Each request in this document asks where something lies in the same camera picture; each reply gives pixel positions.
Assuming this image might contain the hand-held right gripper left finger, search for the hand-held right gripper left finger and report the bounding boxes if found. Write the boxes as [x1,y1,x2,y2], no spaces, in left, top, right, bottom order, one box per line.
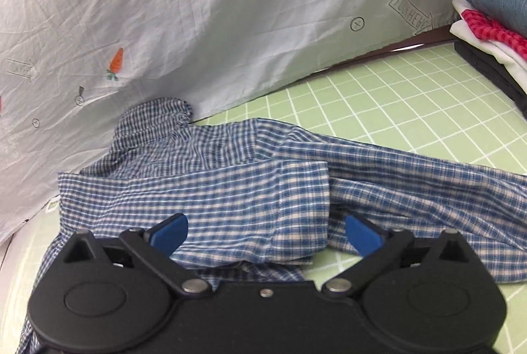
[62,214,213,300]

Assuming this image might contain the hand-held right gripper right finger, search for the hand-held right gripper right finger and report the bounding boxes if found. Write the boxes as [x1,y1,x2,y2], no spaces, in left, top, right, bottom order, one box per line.
[321,215,482,299]

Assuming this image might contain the blue plaid shirt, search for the blue plaid shirt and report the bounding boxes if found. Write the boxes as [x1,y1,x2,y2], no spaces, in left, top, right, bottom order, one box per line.
[16,98,527,354]

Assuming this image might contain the green grid mat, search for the green grid mat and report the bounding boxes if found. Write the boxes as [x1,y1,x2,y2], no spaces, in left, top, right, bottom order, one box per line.
[0,42,527,354]

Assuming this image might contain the black folded garment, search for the black folded garment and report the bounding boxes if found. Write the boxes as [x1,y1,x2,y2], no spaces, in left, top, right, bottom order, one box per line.
[454,41,527,111]

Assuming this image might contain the white folded garment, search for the white folded garment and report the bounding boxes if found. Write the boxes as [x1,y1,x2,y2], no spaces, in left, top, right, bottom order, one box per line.
[450,20,527,95]
[452,0,480,14]

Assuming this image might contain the white printed sheet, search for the white printed sheet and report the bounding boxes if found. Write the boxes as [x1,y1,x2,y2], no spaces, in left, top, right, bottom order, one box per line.
[0,0,511,245]

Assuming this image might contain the red checked folded garment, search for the red checked folded garment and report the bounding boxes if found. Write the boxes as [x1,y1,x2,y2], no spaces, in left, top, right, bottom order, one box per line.
[461,9,527,60]

